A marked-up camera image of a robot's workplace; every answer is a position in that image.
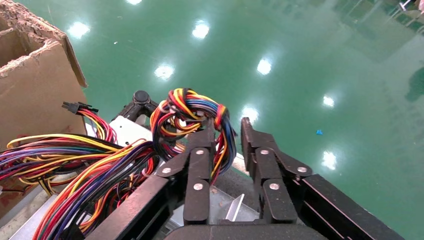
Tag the brown cardboard divider box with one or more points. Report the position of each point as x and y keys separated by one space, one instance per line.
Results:
x=33 y=86

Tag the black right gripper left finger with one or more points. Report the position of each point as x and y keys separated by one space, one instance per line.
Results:
x=197 y=185

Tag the blue floor scrap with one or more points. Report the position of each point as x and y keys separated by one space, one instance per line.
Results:
x=319 y=132

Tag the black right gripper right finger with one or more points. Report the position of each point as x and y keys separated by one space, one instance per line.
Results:
x=275 y=192

